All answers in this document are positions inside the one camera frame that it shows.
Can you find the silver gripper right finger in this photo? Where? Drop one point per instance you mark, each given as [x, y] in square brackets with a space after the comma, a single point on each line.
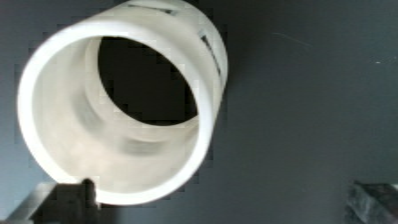
[371, 204]

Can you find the white lamp shade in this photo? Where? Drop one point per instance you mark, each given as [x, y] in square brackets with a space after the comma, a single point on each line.
[89, 142]

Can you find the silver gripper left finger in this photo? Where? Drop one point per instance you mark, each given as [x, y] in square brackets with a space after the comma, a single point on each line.
[59, 204]

